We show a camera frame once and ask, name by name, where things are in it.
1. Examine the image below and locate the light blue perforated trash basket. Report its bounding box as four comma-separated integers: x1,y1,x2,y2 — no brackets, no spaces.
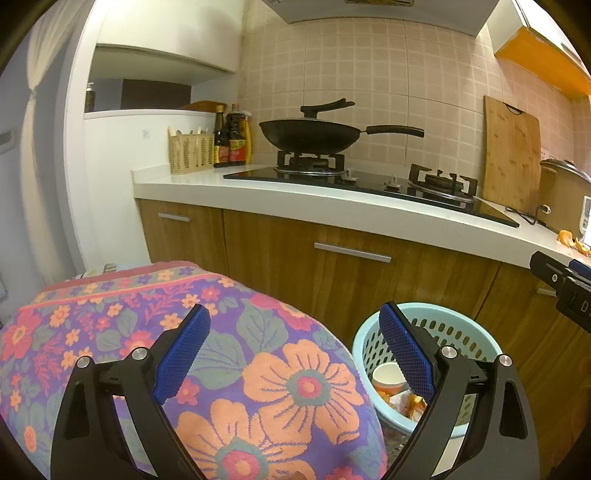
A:
352,302,502,437

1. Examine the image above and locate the white paper cup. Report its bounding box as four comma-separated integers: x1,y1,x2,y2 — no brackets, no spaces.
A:
370,362,408,396

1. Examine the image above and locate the floral cloth covered table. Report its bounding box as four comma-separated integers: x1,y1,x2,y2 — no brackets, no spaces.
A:
1,261,388,479

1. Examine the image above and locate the orange peel on counter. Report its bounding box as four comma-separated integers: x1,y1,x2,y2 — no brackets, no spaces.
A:
575,239,591,256
558,230,575,248

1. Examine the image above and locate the dark soy sauce bottle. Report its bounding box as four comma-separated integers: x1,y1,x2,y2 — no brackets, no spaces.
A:
213,105,229,168

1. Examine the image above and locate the beige chopstick holder basket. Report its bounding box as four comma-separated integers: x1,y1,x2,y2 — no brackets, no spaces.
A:
168,128,214,175

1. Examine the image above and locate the bamboo cutting board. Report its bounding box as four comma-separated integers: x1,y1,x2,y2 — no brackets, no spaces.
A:
482,96,541,215

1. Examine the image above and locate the orange snack bag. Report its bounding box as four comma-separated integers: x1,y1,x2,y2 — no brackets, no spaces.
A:
389,390,427,422

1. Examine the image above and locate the red label sauce bottle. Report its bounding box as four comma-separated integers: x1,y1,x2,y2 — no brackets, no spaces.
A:
226,104,246,165

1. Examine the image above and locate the black wok with handle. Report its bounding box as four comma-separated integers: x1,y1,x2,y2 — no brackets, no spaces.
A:
259,98,425,155

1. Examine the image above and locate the dark bottle on ledge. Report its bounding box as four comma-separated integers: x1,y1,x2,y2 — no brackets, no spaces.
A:
84,82,96,113

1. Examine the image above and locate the orange bottom wall cabinet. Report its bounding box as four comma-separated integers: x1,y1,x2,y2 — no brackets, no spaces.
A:
487,0,590,100

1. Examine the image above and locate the black glass gas stove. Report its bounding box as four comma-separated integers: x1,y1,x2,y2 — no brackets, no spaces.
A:
224,151,519,228

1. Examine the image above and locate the range hood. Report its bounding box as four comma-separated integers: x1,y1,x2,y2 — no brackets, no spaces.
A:
266,0,498,37

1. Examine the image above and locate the yellow oil bottle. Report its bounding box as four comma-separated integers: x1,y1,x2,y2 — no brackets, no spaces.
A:
242,110,252,164

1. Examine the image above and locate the black power cable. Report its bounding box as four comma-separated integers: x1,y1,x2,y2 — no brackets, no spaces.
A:
504,204,553,227

